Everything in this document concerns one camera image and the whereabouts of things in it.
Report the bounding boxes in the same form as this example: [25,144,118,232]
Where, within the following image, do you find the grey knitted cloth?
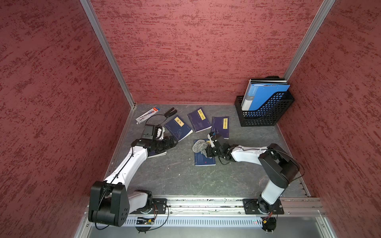
[192,139,209,156]

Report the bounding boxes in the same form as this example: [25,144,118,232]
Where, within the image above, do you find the blue book Mengxi Bitan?
[193,139,216,166]

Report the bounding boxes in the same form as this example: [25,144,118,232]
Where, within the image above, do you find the blue book Zhuangzi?
[164,115,193,142]

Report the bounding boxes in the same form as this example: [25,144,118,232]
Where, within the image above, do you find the blue book Hanfeizi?
[148,151,167,158]

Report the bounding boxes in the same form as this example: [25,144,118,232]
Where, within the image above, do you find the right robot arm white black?
[206,132,300,215]

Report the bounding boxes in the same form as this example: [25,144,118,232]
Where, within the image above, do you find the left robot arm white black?
[88,125,177,227]

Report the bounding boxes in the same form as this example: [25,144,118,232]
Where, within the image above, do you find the blue book Yuewei notes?
[211,117,229,139]

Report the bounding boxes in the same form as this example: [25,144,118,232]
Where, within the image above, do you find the blue book Tang poems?
[188,107,212,133]

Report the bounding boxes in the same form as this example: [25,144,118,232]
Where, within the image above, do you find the white red pen package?
[136,107,160,125]

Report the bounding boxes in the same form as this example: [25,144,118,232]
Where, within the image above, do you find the black stapler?
[164,107,177,118]

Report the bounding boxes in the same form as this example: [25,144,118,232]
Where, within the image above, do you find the black mesh file holder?
[235,91,295,127]

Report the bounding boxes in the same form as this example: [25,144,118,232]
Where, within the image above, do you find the blue folder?
[241,83,290,111]

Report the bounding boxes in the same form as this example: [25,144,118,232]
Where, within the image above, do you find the dark folders behind blue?
[250,76,288,85]

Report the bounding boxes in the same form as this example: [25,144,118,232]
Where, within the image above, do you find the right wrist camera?
[207,132,215,147]

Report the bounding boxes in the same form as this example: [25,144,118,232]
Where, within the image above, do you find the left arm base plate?
[131,198,167,215]

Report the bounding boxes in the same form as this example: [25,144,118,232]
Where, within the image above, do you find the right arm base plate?
[243,198,284,216]

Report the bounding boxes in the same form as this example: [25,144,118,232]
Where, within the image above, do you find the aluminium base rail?
[76,196,336,238]

